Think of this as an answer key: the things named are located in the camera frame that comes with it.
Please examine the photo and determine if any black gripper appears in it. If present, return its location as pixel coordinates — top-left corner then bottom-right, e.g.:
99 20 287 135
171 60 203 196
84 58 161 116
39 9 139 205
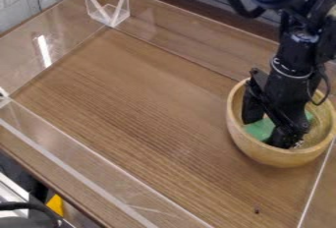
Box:
241 28 335 149

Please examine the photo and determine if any green rectangular block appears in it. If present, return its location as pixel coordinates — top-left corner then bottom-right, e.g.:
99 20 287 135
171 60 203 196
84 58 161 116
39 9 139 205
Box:
243 111 313 143

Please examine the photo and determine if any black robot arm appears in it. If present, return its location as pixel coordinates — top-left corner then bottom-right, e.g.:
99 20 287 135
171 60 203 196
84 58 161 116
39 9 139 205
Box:
228 0 336 149

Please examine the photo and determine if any brown wooden bowl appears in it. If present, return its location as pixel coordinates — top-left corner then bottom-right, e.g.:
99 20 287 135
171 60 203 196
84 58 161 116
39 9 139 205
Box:
225 79 336 168

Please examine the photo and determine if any yellow tag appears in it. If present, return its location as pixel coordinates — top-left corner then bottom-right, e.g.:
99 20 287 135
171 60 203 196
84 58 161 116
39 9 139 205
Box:
45 194 64 216

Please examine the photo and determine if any clear acrylic tray wall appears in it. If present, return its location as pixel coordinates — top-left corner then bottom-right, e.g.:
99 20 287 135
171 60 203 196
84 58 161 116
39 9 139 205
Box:
0 87 212 228

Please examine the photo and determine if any clear acrylic corner bracket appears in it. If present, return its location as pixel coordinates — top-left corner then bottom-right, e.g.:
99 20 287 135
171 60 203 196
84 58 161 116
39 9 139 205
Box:
84 0 129 28

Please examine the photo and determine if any black cable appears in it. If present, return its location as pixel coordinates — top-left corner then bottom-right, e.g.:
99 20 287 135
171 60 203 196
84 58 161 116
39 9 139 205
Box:
0 201 67 228

